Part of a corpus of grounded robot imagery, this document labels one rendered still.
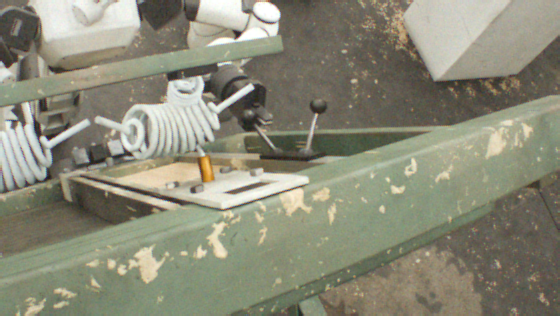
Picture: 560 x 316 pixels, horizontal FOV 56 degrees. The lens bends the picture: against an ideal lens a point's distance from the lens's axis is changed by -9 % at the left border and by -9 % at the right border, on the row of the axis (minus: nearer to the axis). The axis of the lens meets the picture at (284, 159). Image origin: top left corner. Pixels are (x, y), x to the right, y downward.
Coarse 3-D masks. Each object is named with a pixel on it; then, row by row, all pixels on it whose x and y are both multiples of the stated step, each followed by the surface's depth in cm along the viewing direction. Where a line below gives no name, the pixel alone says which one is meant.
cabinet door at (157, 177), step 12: (156, 168) 170; (168, 168) 167; (180, 168) 160; (192, 168) 155; (216, 168) 145; (132, 180) 157; (144, 180) 152; (156, 180) 147; (168, 180) 143; (180, 180) 137
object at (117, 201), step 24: (192, 72) 59; (168, 96) 64; (192, 96) 63; (72, 192) 143; (96, 192) 114; (120, 192) 98; (144, 192) 96; (168, 192) 66; (192, 192) 61; (216, 192) 59; (240, 192) 56; (264, 192) 56; (120, 216) 100; (144, 216) 86
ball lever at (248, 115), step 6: (240, 114) 123; (246, 114) 123; (252, 114) 123; (240, 120) 123; (246, 120) 123; (252, 120) 123; (246, 126) 124; (252, 126) 125; (258, 132) 125; (264, 138) 126; (270, 144) 127; (270, 150) 129; (276, 150) 127
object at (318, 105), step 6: (318, 96) 119; (312, 102) 118; (318, 102) 117; (324, 102) 118; (312, 108) 118; (318, 108) 117; (324, 108) 118; (318, 114) 119; (312, 120) 119; (312, 126) 118; (312, 132) 118; (312, 138) 118; (306, 144) 118; (300, 150) 118; (306, 150) 117
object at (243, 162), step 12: (180, 156) 174; (192, 156) 166; (216, 156) 153; (228, 156) 148; (240, 156) 143; (252, 156) 138; (240, 168) 140; (252, 168) 134; (264, 168) 129; (276, 168) 125; (288, 168) 120; (300, 168) 116
